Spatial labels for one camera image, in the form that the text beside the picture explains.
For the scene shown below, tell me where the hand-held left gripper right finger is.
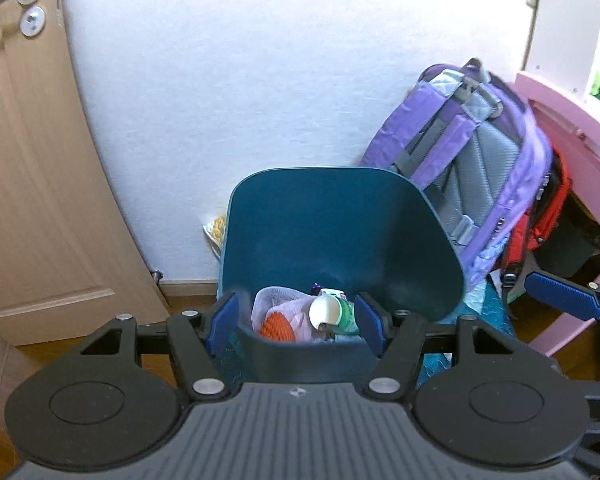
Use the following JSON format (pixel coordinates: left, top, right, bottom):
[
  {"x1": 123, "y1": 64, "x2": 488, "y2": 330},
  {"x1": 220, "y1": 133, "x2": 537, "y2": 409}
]
[{"x1": 355, "y1": 292, "x2": 531, "y2": 403}]

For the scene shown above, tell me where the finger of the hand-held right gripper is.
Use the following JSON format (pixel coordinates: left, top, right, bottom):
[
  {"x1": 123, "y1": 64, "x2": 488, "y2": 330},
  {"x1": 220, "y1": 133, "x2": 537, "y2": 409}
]
[{"x1": 524, "y1": 270, "x2": 600, "y2": 322}]

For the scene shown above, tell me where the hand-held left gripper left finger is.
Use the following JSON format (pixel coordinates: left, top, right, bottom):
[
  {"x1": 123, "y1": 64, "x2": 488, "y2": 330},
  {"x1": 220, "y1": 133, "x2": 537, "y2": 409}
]
[{"x1": 70, "y1": 292, "x2": 239, "y2": 403}]

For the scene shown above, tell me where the green paper cup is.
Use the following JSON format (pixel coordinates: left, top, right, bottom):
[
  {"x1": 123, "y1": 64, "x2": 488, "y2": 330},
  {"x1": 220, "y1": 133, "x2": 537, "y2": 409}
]
[{"x1": 309, "y1": 294, "x2": 361, "y2": 335}]

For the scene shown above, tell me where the purple white wrapper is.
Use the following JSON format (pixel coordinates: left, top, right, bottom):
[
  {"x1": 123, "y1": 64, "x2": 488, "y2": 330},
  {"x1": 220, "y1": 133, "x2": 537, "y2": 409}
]
[{"x1": 310, "y1": 282, "x2": 346, "y2": 300}]

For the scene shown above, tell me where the orange mesh wrapper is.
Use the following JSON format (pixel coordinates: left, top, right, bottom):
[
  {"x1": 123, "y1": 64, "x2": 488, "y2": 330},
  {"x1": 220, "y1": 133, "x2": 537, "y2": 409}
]
[{"x1": 260, "y1": 311, "x2": 294, "y2": 343}]

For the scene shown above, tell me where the white cloth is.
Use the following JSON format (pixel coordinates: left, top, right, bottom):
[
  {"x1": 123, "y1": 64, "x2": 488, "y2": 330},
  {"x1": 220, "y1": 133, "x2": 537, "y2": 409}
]
[{"x1": 252, "y1": 287, "x2": 315, "y2": 343}]

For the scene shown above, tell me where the teal plastic bin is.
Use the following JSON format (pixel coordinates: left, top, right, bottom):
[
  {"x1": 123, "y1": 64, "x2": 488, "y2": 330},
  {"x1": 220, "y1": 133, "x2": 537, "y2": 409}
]
[{"x1": 216, "y1": 167, "x2": 468, "y2": 383}]

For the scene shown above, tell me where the red backpack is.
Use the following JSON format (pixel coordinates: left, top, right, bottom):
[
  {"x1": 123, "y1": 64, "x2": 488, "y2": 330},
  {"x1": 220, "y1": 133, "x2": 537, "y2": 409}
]
[{"x1": 500, "y1": 147, "x2": 573, "y2": 306}]

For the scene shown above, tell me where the purple backpack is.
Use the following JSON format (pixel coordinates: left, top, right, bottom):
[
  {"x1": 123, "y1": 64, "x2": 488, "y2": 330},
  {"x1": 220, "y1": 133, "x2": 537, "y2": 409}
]
[{"x1": 360, "y1": 58, "x2": 555, "y2": 291}]

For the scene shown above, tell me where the pink desk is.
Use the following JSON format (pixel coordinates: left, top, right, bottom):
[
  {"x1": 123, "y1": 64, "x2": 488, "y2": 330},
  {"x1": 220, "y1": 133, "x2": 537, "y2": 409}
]
[{"x1": 500, "y1": 71, "x2": 600, "y2": 356}]

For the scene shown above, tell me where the wooden door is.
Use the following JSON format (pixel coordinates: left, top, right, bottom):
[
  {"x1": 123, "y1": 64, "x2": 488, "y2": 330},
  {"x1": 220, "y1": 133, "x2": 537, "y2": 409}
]
[{"x1": 0, "y1": 0, "x2": 171, "y2": 346}]

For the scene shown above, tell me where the white bookshelf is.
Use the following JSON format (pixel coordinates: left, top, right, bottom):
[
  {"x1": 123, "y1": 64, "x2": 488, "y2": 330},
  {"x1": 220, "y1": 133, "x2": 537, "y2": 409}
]
[{"x1": 520, "y1": 0, "x2": 600, "y2": 96}]

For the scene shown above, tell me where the silver door lock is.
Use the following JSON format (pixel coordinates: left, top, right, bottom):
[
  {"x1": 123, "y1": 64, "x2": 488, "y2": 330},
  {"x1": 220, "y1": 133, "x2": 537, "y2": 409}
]
[{"x1": 20, "y1": 6, "x2": 46, "y2": 37}]

